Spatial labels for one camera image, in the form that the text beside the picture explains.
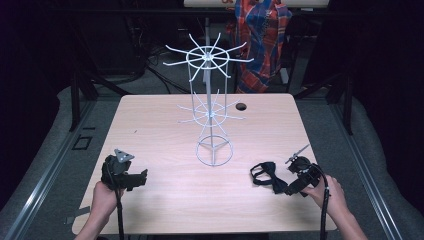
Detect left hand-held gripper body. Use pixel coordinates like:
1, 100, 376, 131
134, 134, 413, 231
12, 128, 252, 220
101, 148, 144, 192

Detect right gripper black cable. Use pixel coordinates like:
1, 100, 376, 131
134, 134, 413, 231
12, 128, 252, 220
309, 162, 332, 240

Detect red blue plaid bag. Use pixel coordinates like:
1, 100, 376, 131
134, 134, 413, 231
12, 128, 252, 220
225, 0, 294, 95

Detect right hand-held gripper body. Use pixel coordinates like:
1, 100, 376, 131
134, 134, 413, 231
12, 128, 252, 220
284, 143, 324, 195

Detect black floor cables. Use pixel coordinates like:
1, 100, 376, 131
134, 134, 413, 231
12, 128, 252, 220
133, 43, 192, 95

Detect white wire display rack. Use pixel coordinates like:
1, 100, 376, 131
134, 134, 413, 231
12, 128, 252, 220
162, 32, 255, 167

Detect black bow tie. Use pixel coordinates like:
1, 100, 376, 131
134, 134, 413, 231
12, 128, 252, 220
249, 161, 290, 195

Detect person's right hand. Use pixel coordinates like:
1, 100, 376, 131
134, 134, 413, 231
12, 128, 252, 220
301, 174, 348, 218

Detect aluminium floor rail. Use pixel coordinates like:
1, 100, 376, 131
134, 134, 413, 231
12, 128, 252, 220
328, 102, 405, 240
0, 99, 98, 240

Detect person's left hand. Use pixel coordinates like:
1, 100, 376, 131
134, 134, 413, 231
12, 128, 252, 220
90, 180, 126, 218

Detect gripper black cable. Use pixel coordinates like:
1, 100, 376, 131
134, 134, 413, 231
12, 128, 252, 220
107, 162, 126, 240
309, 162, 332, 240

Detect black metal stand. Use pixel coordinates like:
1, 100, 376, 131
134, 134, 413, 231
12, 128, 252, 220
293, 71, 355, 136
68, 63, 131, 133

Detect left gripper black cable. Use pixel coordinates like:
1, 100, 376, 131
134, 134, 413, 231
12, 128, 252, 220
107, 162, 126, 240

